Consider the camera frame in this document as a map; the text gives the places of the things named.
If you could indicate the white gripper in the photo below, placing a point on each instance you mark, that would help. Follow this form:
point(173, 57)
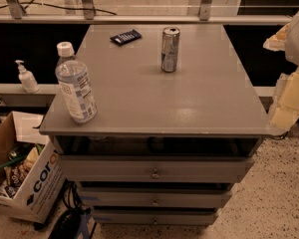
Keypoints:
point(286, 110)

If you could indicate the clear plastic water bottle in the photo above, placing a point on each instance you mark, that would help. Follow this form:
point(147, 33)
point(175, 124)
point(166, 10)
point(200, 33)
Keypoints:
point(74, 80)

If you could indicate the white pump dispenser bottle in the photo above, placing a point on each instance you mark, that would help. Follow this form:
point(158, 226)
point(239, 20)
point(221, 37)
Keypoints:
point(26, 78)

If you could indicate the grey drawer cabinet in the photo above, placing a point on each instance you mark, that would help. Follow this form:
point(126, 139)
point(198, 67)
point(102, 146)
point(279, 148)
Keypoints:
point(164, 148)

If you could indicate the silver drink can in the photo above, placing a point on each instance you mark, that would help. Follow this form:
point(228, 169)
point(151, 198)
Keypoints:
point(169, 49)

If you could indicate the green stick in box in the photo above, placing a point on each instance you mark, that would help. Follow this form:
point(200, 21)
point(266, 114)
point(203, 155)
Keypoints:
point(8, 163)

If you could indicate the white cardboard box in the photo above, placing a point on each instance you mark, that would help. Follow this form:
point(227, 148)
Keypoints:
point(37, 194)

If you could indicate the snack packets in box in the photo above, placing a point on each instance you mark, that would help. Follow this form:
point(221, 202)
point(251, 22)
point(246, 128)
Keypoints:
point(17, 173)

